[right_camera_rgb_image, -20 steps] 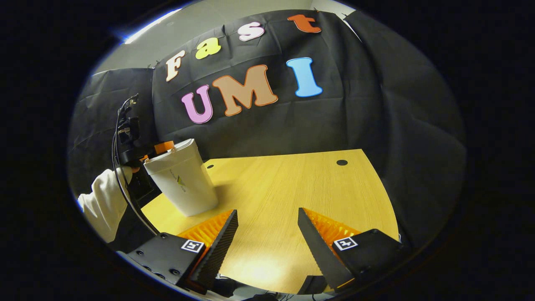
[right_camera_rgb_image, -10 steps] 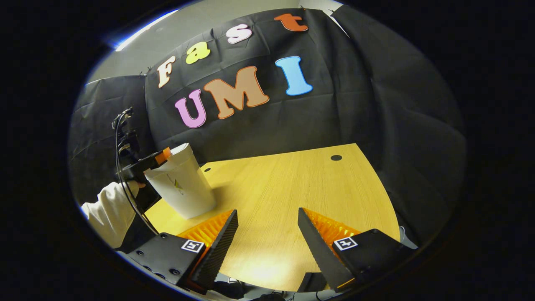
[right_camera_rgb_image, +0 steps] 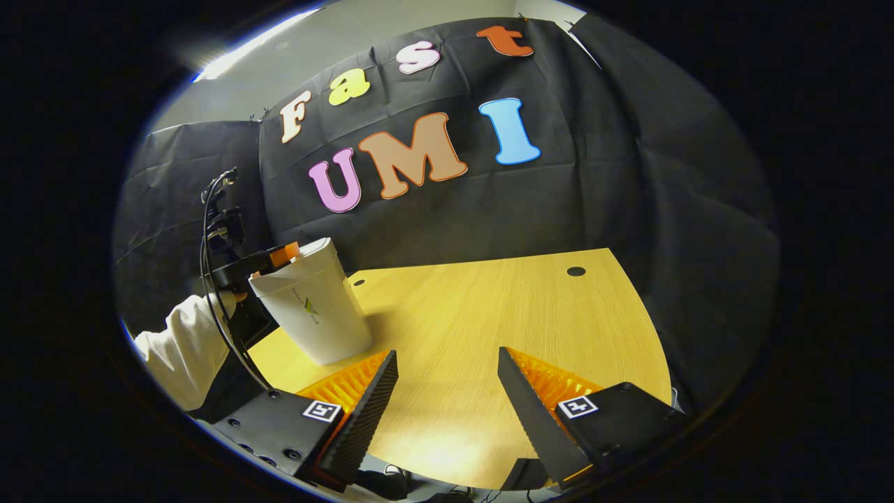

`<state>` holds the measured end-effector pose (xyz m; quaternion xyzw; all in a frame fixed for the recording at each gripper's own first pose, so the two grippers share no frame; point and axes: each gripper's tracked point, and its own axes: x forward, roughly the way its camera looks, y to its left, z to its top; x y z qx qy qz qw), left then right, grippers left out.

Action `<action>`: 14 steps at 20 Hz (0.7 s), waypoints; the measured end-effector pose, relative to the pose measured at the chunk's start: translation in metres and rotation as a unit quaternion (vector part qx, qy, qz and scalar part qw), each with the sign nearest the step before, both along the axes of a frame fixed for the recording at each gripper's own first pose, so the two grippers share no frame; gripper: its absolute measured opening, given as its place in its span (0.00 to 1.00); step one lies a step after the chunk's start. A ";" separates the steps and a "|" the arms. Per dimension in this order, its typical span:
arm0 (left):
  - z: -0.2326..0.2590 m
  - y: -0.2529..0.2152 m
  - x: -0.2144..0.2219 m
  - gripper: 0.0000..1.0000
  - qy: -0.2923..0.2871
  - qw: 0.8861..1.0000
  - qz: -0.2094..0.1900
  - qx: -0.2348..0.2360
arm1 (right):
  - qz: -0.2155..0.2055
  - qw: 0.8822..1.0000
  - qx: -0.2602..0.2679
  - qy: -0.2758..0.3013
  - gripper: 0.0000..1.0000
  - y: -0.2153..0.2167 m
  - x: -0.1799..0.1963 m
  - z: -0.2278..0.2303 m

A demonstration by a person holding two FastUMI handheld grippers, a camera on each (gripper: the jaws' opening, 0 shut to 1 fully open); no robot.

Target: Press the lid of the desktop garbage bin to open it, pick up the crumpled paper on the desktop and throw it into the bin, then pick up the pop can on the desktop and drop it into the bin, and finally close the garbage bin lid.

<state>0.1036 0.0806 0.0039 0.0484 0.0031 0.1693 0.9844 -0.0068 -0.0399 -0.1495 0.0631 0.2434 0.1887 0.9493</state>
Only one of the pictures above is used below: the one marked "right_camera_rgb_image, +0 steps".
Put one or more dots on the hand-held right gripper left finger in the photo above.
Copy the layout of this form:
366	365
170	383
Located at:
363	419

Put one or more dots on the white desktop garbage bin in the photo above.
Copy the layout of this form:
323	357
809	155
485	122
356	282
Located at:
314	307

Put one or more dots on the black backdrop cloth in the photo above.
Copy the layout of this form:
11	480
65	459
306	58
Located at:
628	175

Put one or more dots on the wooden desktop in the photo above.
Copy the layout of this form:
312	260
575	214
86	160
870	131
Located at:
489	321

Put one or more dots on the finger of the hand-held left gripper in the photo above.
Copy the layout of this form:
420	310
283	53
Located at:
283	255

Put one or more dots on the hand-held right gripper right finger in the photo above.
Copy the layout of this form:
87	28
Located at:
534	419

